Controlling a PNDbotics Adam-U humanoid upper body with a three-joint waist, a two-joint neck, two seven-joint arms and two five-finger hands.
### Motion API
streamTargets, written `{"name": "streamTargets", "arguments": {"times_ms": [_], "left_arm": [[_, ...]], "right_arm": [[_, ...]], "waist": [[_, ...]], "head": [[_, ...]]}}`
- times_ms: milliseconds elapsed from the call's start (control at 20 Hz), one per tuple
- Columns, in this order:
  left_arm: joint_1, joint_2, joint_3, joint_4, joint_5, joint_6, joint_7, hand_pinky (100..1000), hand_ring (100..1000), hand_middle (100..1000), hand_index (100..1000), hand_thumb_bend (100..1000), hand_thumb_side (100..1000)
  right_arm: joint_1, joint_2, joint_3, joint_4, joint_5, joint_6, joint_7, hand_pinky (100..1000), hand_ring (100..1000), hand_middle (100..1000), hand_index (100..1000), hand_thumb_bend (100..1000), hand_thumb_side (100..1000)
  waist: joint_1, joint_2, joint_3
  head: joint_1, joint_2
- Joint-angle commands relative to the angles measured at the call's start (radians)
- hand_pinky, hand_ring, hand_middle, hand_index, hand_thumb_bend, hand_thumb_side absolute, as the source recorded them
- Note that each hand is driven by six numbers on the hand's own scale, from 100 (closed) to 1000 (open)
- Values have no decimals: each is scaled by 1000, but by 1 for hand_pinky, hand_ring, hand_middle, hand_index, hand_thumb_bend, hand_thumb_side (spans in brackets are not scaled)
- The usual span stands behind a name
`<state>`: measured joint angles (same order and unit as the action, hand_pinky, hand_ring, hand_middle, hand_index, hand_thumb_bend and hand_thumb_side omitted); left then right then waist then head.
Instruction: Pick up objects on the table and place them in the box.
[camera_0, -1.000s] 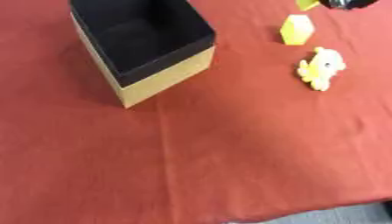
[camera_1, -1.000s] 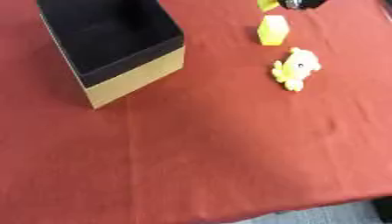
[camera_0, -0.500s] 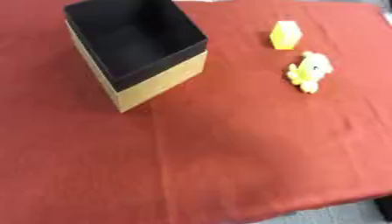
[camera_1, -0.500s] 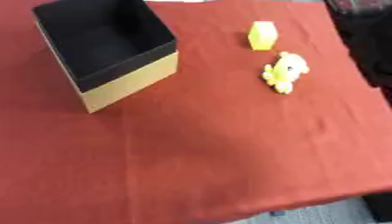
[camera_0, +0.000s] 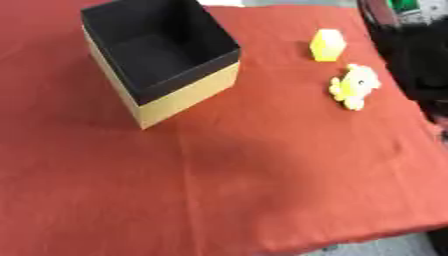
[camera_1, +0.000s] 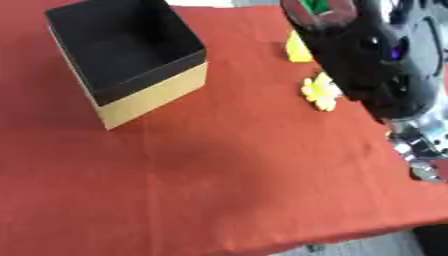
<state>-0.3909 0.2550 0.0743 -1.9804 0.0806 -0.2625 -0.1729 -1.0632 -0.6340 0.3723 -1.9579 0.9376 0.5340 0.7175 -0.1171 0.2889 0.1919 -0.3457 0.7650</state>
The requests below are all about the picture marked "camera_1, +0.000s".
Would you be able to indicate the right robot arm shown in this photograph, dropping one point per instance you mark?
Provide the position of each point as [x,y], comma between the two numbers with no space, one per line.
[373,63]

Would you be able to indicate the tan cardboard box black inside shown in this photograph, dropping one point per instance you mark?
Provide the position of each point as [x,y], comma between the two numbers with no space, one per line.
[140,96]

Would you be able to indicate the yellow flower-shaped toy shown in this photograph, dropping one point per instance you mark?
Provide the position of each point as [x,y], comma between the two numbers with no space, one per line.
[319,90]

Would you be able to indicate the yellow block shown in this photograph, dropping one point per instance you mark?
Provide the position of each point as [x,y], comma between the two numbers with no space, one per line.
[296,50]

